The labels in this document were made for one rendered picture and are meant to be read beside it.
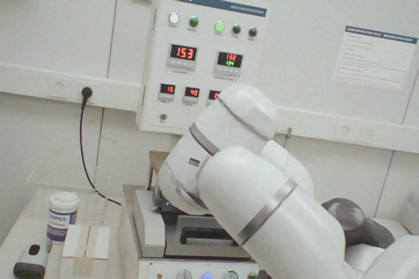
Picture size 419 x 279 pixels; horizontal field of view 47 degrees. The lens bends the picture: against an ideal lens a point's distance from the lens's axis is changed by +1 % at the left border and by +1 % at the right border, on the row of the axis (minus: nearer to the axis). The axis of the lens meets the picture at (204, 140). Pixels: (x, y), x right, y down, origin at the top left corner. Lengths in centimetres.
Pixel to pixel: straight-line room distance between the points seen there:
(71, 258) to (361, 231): 77
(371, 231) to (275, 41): 110
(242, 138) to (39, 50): 128
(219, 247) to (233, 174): 63
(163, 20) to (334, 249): 91
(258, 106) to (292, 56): 123
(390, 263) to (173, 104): 89
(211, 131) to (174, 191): 10
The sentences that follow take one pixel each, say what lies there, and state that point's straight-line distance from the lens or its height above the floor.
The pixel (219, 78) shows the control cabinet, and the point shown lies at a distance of 140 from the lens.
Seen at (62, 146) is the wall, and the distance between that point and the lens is 192.
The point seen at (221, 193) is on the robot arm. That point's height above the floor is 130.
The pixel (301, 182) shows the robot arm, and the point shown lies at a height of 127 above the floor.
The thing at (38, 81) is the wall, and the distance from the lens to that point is 182.
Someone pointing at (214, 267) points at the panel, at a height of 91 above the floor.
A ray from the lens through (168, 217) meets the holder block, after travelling 127.
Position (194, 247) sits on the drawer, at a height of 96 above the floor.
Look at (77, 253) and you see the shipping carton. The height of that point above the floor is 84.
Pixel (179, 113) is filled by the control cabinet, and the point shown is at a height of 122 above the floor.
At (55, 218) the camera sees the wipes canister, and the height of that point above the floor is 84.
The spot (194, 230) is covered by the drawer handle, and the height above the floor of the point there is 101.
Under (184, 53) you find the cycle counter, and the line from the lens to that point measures 136.
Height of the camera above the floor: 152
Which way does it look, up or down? 15 degrees down
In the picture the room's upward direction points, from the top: 10 degrees clockwise
